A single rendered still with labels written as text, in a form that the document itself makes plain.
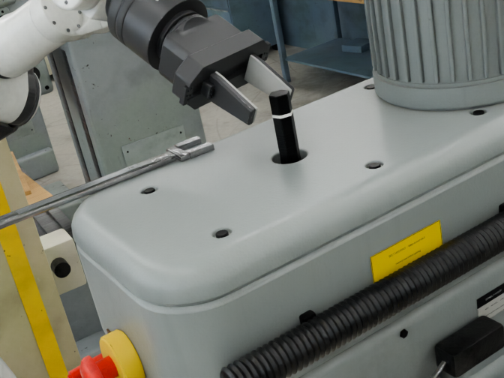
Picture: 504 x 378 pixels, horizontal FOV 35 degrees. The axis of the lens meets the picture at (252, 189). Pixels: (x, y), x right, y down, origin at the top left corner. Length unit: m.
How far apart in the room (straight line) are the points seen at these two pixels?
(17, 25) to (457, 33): 0.51
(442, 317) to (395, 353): 0.07
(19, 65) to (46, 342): 1.82
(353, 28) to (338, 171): 6.95
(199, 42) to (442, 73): 0.26
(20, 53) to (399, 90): 0.46
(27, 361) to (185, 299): 2.15
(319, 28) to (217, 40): 7.29
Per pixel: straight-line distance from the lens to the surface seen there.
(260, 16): 8.34
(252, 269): 0.67
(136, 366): 0.78
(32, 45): 1.02
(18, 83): 1.10
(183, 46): 0.82
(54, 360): 2.82
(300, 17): 8.36
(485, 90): 0.87
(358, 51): 7.11
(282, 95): 0.79
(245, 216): 0.71
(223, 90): 0.80
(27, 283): 2.67
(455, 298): 0.87
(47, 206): 0.83
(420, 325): 0.85
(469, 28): 0.85
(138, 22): 0.86
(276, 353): 0.68
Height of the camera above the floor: 2.20
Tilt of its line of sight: 24 degrees down
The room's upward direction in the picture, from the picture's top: 12 degrees counter-clockwise
